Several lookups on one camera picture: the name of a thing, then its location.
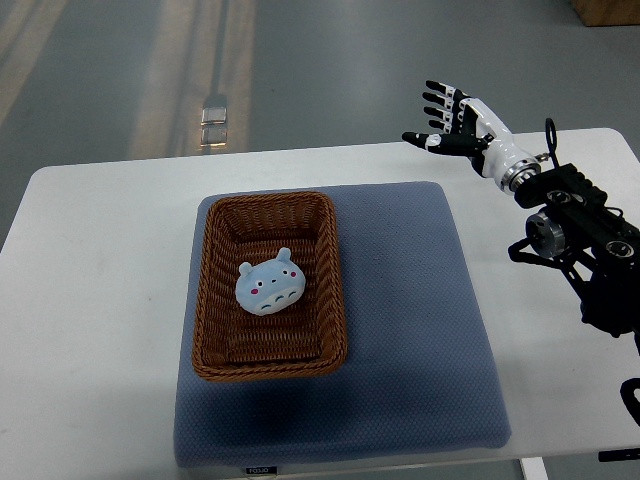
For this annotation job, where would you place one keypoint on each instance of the white robotic hand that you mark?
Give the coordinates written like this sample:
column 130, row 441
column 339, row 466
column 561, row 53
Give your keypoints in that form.
column 503, row 160

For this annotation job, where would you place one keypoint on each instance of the blue plush toy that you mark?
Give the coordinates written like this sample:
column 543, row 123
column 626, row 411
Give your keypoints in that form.
column 270, row 286

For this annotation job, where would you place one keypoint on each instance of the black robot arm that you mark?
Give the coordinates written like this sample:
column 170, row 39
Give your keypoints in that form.
column 571, row 229

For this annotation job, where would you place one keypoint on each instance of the brown wicker basket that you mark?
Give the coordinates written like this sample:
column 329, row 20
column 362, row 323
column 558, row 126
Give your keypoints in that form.
column 306, row 339

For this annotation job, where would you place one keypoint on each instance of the brown cardboard box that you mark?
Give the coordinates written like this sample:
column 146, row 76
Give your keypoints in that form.
column 604, row 13

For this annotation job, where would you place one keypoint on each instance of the metal floor plate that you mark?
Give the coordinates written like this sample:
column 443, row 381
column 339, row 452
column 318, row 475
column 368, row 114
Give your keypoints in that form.
column 214, row 128

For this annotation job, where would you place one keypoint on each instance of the blue quilted mat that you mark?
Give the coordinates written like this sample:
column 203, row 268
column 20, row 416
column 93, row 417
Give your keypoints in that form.
column 419, row 376

